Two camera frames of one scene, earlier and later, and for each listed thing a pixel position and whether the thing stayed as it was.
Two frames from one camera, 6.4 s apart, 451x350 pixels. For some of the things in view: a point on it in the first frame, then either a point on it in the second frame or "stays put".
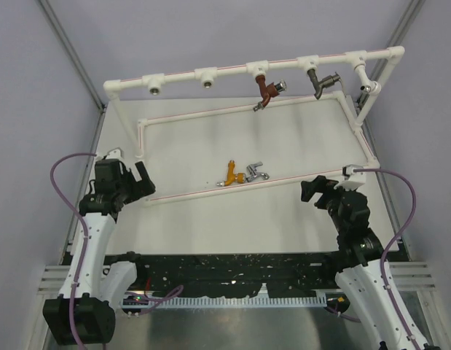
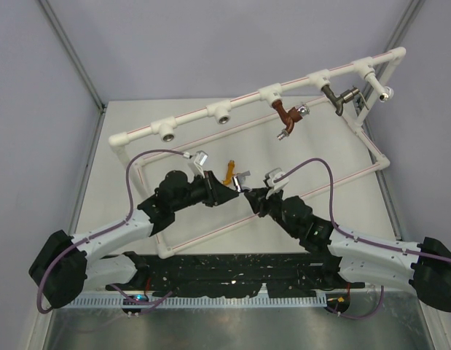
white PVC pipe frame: [157, 82] to [166, 129]
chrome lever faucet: [253, 173] to [238, 179]
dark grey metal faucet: [327, 82] to [345, 96]
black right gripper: [319, 184] to [259, 201]
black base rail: [265, 274] stays put
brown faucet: [268, 91] to [290, 117]
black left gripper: [145, 184] to [219, 192]
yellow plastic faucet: [240, 177] stays put
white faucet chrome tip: [370, 86] to [385, 92]
